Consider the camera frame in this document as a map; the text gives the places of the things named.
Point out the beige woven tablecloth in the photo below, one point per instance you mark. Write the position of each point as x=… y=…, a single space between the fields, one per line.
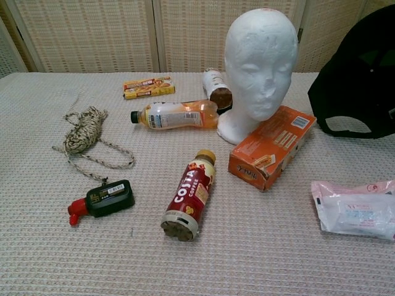
x=61 y=253

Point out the black baseball cap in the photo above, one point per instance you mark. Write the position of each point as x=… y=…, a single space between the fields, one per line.
x=348 y=89

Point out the Costa coffee bottle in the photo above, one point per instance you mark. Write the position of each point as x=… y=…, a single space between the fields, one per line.
x=191 y=194

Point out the orange tea plastic bottle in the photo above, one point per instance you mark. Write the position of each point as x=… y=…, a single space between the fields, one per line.
x=176 y=115

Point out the black ink bottle red cap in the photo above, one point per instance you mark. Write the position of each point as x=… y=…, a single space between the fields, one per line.
x=108 y=197

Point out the white foam mannequin head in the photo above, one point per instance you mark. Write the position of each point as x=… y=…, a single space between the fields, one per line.
x=259 y=61

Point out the pink white plastic packet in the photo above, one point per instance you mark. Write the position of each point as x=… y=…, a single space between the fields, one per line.
x=355 y=209

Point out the yellow curry box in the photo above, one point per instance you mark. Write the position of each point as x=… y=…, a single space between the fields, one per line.
x=148 y=87

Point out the orange cardboard box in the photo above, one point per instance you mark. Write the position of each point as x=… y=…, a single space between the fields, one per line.
x=274 y=148

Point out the white bottle with orange cap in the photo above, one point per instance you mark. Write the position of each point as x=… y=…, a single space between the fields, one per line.
x=216 y=84

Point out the woven folding screen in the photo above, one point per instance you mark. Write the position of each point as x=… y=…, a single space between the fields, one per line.
x=92 y=34

